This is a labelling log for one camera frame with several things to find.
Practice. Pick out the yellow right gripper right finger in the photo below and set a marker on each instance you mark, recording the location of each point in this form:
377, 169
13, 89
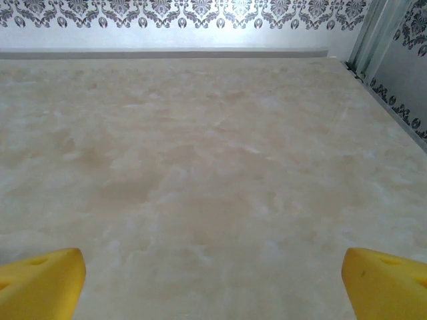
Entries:
387, 290

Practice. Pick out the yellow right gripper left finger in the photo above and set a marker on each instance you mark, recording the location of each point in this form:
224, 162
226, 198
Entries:
40, 286

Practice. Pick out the aluminium frame post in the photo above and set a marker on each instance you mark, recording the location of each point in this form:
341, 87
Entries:
370, 33

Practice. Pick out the aluminium back rail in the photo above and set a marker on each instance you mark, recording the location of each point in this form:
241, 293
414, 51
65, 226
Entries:
166, 53

